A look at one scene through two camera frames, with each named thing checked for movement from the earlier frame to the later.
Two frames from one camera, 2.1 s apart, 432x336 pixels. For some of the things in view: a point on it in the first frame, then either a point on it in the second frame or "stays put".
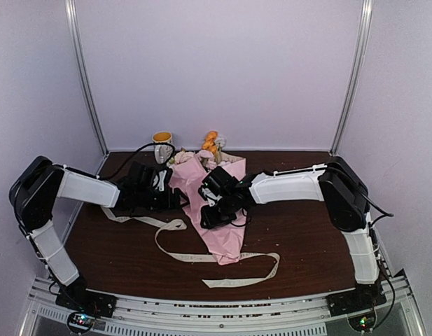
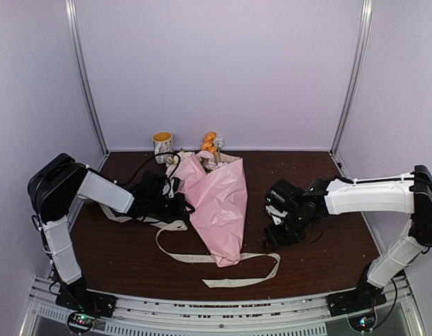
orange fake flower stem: x=209 y=143 stays put
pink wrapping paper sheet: x=225 y=239 stays put
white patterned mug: x=162 y=152 stays put
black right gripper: x=211 y=221 → x=274 y=239
